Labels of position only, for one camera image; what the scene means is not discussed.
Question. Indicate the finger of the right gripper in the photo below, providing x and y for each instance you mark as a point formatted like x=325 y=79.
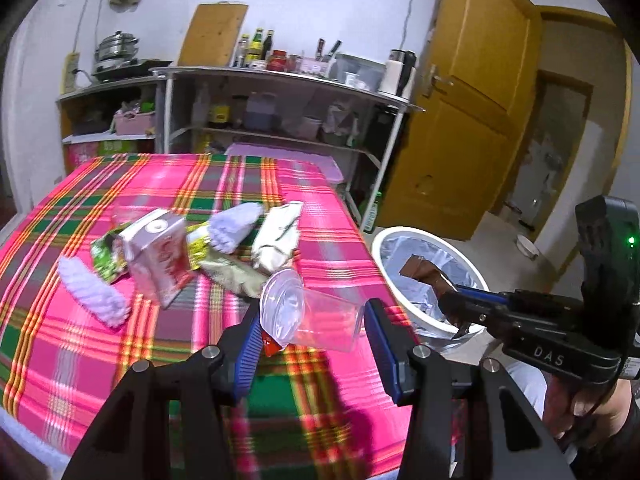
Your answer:
x=460 y=311
x=483 y=295

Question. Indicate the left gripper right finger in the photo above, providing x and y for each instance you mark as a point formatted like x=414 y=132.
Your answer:
x=391 y=346

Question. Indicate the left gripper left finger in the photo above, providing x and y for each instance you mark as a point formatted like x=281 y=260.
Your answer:
x=241 y=348

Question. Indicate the clear plastic cup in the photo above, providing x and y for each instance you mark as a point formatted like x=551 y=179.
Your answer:
x=291 y=313

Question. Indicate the brown wrapper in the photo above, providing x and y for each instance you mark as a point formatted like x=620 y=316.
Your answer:
x=425 y=272

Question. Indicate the white paper carton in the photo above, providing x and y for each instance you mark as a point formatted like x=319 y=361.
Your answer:
x=277 y=238

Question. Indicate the green snack bag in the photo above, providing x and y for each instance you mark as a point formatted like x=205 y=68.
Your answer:
x=107 y=255

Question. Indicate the white trash bin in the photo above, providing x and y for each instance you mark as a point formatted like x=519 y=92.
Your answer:
x=392 y=247

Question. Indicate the metal kitchen shelf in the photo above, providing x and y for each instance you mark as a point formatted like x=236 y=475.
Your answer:
x=211 y=109

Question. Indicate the person's right hand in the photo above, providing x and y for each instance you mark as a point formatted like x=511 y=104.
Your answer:
x=607 y=412

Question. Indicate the gold foil wrapper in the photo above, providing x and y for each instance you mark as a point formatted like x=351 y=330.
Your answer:
x=234 y=275

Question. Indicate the pink plaid tablecloth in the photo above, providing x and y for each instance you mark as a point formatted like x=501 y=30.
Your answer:
x=311 y=414

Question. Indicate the white foam net sleeve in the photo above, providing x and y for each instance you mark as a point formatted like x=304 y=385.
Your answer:
x=227 y=228
x=102 y=300

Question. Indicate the pink milk carton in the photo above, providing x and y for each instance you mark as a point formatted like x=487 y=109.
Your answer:
x=156 y=253

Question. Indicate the green floor bottle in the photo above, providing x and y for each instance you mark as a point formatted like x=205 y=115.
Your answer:
x=369 y=213

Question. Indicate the yellow wooden door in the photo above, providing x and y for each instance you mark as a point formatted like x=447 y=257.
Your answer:
x=475 y=94

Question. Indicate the white electric kettle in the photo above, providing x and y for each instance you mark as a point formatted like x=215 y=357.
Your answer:
x=399 y=74

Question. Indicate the pink plastic basket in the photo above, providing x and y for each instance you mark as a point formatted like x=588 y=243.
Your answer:
x=129 y=123

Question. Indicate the wooden side shelf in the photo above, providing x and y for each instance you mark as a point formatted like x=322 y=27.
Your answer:
x=87 y=119

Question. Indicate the clear plastic container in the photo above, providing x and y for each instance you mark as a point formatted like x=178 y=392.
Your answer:
x=357 y=72

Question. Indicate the clear plastic bottle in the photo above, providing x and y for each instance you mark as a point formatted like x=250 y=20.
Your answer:
x=241 y=49

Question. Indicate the red lidded jar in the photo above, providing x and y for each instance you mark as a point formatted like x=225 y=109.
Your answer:
x=277 y=61

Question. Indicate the green glass bottle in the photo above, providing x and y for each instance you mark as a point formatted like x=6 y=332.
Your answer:
x=254 y=51

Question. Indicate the black induction cooker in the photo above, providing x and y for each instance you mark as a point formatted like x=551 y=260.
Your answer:
x=129 y=69

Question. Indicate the dark sauce bottle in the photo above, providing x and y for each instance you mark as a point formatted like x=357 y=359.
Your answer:
x=267 y=45

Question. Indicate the wooden cutting board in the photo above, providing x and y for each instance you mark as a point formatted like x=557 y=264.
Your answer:
x=212 y=35

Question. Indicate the steel steamer pot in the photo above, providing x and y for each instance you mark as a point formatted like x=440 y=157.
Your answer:
x=119 y=46

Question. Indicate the power strip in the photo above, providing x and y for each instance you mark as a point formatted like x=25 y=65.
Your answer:
x=69 y=72

